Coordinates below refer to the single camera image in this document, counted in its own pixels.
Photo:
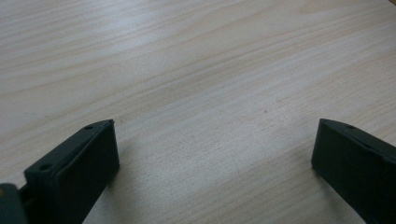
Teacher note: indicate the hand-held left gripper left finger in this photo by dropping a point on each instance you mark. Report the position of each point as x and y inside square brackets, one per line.
[71, 174]

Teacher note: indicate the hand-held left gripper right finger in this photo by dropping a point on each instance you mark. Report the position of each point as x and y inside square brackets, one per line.
[358, 168]

